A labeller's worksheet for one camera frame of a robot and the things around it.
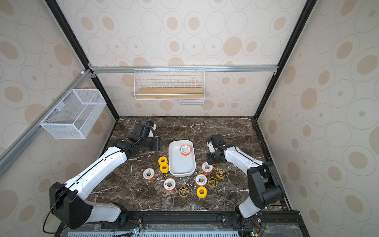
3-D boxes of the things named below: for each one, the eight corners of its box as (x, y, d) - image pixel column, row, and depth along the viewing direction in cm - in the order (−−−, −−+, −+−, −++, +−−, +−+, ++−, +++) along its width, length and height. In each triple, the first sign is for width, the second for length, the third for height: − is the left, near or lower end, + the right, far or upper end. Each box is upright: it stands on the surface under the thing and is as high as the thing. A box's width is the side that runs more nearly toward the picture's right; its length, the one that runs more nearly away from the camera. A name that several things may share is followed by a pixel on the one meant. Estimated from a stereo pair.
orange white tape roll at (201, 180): (195, 186, 87) (195, 185, 85) (195, 175, 91) (195, 174, 89) (207, 186, 87) (207, 185, 85) (206, 175, 91) (206, 174, 89)
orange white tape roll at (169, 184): (163, 191, 85) (162, 190, 83) (164, 179, 89) (164, 178, 88) (175, 191, 85) (174, 189, 83) (176, 179, 89) (175, 177, 88)
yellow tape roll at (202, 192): (196, 198, 83) (196, 197, 81) (196, 187, 86) (196, 186, 85) (207, 198, 83) (207, 197, 81) (206, 187, 86) (206, 186, 85)
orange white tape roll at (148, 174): (142, 180, 89) (141, 178, 87) (145, 169, 94) (144, 168, 92) (154, 180, 89) (153, 178, 87) (156, 169, 94) (155, 168, 92)
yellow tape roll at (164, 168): (159, 173, 92) (159, 171, 90) (161, 164, 96) (160, 163, 94) (168, 173, 92) (167, 171, 90) (169, 164, 96) (168, 163, 94)
